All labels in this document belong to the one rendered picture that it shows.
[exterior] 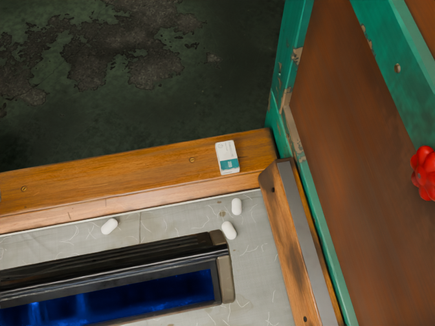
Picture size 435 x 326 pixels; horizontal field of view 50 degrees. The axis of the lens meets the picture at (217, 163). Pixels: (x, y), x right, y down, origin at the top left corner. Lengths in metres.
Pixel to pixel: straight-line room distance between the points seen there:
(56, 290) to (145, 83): 1.54
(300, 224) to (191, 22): 1.53
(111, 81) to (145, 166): 1.13
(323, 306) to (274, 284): 0.14
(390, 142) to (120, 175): 0.55
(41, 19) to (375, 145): 1.93
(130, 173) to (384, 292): 0.51
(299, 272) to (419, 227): 0.31
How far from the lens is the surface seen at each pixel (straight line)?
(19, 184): 0.95
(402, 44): 0.43
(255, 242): 0.86
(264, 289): 0.84
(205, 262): 0.47
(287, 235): 0.76
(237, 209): 0.86
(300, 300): 0.75
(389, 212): 0.53
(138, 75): 1.99
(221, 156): 0.88
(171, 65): 2.01
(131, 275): 0.47
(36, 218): 0.92
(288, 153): 0.84
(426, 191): 0.39
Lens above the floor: 1.56
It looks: 63 degrees down
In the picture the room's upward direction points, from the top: straight up
